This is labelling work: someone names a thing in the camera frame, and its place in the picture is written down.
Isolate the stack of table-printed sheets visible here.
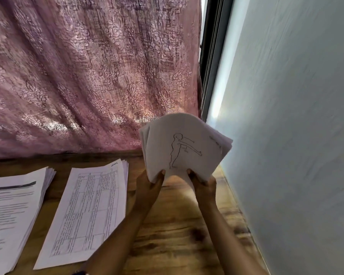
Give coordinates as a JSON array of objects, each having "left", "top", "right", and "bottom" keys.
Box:
[{"left": 33, "top": 159, "right": 130, "bottom": 270}]

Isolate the person's right hand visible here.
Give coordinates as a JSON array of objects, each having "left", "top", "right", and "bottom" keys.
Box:
[{"left": 187, "top": 169, "right": 217, "bottom": 207}]

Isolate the body figure paper stack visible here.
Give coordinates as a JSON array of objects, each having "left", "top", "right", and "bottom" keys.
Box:
[{"left": 139, "top": 113, "right": 234, "bottom": 184}]

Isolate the person's right forearm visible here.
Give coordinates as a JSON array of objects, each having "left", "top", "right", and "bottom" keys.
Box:
[{"left": 198, "top": 200, "right": 270, "bottom": 275}]

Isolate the stack with dark header bar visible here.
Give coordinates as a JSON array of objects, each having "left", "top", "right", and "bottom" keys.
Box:
[{"left": 0, "top": 167, "right": 56, "bottom": 275}]

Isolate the person's left forearm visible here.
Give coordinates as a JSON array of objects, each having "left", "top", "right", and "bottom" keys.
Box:
[{"left": 86, "top": 206, "right": 150, "bottom": 275}]

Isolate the dark window frame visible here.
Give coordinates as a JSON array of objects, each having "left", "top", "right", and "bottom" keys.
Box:
[{"left": 200, "top": 0, "right": 235, "bottom": 121}]

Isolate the person's left hand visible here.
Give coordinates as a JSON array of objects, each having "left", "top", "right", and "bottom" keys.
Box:
[{"left": 132, "top": 169, "right": 166, "bottom": 214}]

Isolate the pink patterned curtain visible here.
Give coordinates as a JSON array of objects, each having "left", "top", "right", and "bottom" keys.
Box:
[{"left": 0, "top": 0, "right": 203, "bottom": 160}]

